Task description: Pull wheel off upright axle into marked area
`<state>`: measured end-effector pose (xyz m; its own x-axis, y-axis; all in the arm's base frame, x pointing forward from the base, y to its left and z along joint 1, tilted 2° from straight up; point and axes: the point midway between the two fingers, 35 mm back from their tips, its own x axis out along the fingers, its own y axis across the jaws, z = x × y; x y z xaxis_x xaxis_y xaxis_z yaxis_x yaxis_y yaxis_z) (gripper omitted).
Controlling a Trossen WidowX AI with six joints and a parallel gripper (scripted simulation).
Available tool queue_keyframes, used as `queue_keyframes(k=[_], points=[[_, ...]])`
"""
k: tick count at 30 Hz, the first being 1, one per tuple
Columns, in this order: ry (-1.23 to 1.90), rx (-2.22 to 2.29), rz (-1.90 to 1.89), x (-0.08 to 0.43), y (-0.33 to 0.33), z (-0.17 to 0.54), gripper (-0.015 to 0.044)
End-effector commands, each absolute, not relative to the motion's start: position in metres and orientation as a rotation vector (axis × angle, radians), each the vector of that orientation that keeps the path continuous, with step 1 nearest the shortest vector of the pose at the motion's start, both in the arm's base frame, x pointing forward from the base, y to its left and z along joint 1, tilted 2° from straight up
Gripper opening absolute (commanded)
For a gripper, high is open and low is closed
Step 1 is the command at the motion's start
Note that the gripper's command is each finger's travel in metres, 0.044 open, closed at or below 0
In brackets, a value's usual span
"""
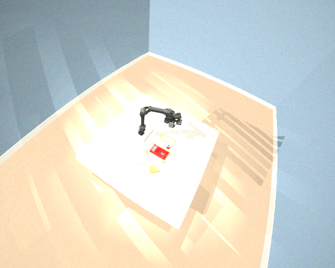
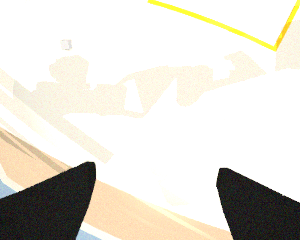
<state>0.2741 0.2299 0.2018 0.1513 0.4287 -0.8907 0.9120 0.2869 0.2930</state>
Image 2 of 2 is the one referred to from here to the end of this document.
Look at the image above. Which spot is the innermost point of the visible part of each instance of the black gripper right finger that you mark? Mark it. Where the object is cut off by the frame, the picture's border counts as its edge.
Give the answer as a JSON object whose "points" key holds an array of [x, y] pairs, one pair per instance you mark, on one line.
{"points": [[256, 212]]}

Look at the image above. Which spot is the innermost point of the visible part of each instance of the yellow rectangular outline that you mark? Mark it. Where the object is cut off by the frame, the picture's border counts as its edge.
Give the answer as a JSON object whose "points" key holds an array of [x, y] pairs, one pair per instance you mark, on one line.
{"points": [[220, 25]]}

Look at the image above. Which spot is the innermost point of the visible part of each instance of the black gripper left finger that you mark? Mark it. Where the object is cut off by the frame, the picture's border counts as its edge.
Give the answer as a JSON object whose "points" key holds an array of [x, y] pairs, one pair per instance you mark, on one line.
{"points": [[51, 210]]}

